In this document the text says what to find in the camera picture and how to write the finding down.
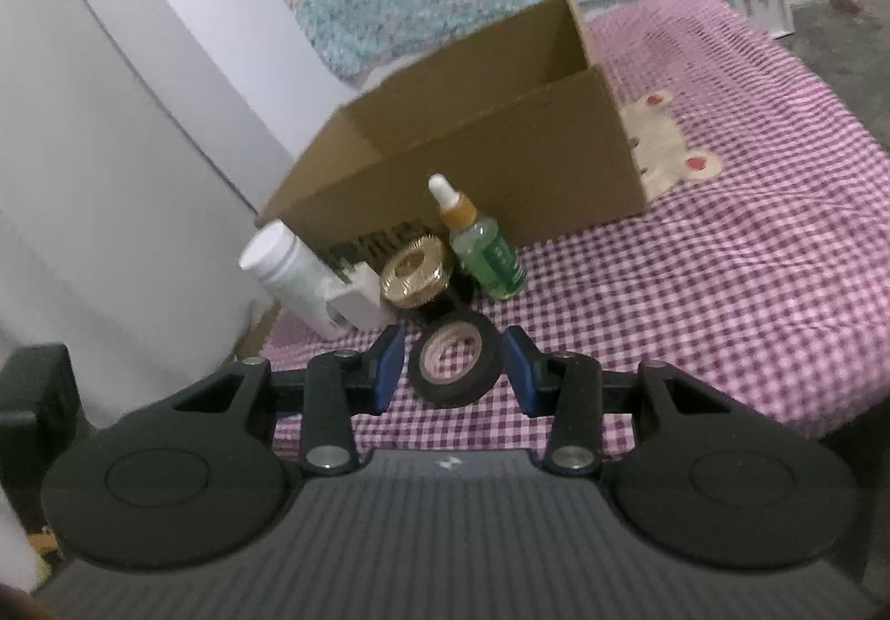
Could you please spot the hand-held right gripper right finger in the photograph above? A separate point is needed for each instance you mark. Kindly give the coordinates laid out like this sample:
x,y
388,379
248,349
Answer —
x,y
521,370

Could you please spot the white charger plug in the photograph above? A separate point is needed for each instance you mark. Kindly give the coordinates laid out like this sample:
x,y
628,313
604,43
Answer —
x,y
361,304

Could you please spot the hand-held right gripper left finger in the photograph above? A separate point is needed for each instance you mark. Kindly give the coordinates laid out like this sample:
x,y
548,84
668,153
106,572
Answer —
x,y
391,370

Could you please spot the white plastic bottle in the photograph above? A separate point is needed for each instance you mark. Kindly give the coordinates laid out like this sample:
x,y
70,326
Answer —
x,y
285,272

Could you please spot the brown cardboard box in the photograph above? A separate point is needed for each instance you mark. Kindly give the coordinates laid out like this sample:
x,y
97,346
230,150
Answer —
x,y
521,175

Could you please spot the purple checkered tablecloth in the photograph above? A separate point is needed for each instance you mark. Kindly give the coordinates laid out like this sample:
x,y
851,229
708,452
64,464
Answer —
x,y
730,210

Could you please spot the dark rounded block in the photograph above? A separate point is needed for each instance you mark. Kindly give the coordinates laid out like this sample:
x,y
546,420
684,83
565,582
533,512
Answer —
x,y
35,397

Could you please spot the black tape roll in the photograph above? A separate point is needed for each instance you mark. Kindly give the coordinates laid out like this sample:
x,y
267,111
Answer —
x,y
459,384

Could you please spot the green dropper bottle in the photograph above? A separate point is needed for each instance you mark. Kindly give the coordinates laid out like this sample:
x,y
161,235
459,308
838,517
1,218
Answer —
x,y
487,251

